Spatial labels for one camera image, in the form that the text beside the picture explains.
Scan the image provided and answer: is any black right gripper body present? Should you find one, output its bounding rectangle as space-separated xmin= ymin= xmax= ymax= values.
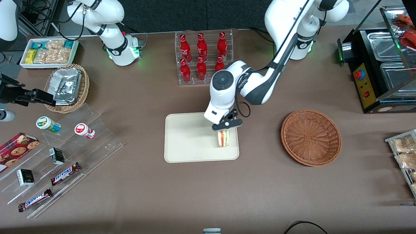
xmin=0 ymin=85 xmax=19 ymax=104

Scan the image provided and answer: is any triangular sandwich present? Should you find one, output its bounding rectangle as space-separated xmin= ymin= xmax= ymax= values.
xmin=217 ymin=129 xmax=230 ymax=148

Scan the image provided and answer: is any cream plastic tray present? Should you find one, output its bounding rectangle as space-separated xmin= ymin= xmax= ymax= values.
xmin=164 ymin=112 xmax=240 ymax=163

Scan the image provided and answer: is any light tan wicker basket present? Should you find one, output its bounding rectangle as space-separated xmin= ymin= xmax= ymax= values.
xmin=44 ymin=64 xmax=90 ymax=113

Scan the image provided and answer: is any brown round wicker basket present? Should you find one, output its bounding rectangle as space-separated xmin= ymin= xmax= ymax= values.
xmin=281 ymin=109 xmax=342 ymax=167

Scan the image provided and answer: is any silver foil pack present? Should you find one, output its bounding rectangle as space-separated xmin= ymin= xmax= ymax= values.
xmin=53 ymin=77 xmax=82 ymax=105
xmin=52 ymin=68 xmax=82 ymax=82

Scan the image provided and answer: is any green lid white cup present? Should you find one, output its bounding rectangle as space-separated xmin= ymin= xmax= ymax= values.
xmin=36 ymin=116 xmax=61 ymax=134

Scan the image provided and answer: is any white rectangular snack bin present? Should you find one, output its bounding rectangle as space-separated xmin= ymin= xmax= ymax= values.
xmin=19 ymin=38 xmax=79 ymax=69

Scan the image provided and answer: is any clear rice cracker bag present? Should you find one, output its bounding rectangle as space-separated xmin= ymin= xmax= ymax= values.
xmin=33 ymin=49 xmax=49 ymax=64
xmin=45 ymin=40 xmax=65 ymax=50
xmin=47 ymin=48 xmax=71 ymax=64

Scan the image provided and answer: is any yellow snack packet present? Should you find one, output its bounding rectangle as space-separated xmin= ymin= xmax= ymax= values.
xmin=25 ymin=49 xmax=38 ymax=64

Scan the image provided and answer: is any red plaid cookie box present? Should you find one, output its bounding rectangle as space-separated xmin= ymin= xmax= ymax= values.
xmin=0 ymin=132 xmax=40 ymax=173

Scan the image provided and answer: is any red lid white cup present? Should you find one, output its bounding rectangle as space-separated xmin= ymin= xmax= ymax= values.
xmin=74 ymin=123 xmax=96 ymax=139

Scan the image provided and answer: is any clear acrylic bottle rack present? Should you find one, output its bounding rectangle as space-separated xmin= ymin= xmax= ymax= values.
xmin=175 ymin=29 xmax=234 ymax=85

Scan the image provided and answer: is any clear acrylic stepped display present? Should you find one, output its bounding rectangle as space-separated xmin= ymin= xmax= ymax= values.
xmin=0 ymin=103 xmax=123 ymax=219

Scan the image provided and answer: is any small black white carton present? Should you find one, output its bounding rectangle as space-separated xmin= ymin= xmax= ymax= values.
xmin=16 ymin=169 xmax=35 ymax=187

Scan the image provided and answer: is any dark metal equipment rack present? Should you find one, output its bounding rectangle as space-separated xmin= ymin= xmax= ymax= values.
xmin=18 ymin=0 xmax=59 ymax=36

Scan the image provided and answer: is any snickers chocolate bar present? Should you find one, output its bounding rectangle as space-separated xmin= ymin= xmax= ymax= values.
xmin=18 ymin=188 xmax=53 ymax=212
xmin=51 ymin=162 xmax=81 ymax=186

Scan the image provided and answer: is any black food warmer cabinet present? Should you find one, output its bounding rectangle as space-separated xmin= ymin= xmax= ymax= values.
xmin=337 ymin=0 xmax=416 ymax=113

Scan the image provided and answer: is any steel warmer pan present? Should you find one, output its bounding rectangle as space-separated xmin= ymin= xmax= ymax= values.
xmin=380 ymin=62 xmax=416 ymax=91
xmin=367 ymin=32 xmax=404 ymax=61

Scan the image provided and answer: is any red food in warmer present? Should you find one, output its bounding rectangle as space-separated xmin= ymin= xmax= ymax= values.
xmin=392 ymin=14 xmax=416 ymax=50

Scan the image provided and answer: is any black base cable bundle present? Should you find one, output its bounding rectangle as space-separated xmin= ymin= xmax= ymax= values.
xmin=250 ymin=28 xmax=275 ymax=43

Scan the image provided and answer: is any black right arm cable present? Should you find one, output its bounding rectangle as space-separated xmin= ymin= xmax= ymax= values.
xmin=19 ymin=0 xmax=87 ymax=41

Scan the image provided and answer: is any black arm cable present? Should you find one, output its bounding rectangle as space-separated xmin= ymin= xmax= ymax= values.
xmin=19 ymin=0 xmax=87 ymax=41
xmin=235 ymin=0 xmax=312 ymax=118

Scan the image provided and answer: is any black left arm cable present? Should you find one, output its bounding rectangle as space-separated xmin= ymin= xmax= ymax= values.
xmin=235 ymin=0 xmax=312 ymax=118

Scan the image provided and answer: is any black looped floor cable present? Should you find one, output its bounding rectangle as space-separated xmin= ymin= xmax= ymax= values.
xmin=284 ymin=221 xmax=329 ymax=234

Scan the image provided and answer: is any grey wire snack tray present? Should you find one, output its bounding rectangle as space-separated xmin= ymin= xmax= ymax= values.
xmin=385 ymin=129 xmax=416 ymax=199

